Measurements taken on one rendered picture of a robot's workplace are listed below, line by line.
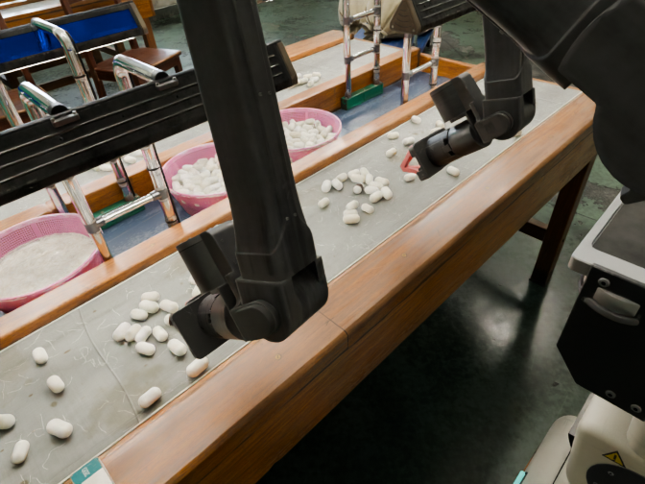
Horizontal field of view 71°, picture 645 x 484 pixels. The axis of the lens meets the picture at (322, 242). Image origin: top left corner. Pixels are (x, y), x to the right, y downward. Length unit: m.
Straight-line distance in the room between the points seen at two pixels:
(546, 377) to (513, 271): 0.51
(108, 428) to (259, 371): 0.23
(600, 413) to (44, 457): 0.73
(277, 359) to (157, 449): 0.20
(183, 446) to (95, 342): 0.29
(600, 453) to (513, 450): 0.86
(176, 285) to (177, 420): 0.30
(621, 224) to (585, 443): 0.29
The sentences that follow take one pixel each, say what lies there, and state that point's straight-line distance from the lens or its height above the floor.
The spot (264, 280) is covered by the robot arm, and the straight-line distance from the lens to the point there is 0.41.
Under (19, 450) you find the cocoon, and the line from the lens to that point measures 0.79.
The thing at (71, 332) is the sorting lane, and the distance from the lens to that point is 0.91.
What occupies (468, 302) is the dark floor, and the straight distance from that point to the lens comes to 1.86.
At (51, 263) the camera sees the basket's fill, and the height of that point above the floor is 0.74.
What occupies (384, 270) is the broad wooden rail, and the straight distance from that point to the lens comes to 0.83.
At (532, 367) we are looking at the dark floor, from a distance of 1.73.
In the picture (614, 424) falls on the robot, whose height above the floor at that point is 0.80.
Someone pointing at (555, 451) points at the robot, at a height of 0.28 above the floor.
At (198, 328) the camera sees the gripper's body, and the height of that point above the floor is 0.92.
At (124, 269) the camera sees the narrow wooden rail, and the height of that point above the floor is 0.76.
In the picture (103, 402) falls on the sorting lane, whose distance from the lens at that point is 0.79.
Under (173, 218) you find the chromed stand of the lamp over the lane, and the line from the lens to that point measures 1.02.
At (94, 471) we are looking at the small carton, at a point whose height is 0.78.
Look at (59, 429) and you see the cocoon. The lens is 0.77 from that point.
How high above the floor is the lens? 1.34
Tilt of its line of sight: 40 degrees down
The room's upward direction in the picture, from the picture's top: 4 degrees counter-clockwise
